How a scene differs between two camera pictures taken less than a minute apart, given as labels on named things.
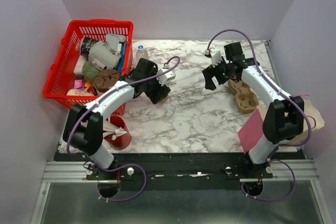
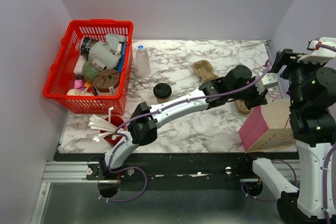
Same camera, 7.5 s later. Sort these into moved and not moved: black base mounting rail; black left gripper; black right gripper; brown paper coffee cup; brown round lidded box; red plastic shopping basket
Moved: black left gripper; black right gripper
Not moved: brown round lidded box; brown paper coffee cup; black base mounting rail; red plastic shopping basket
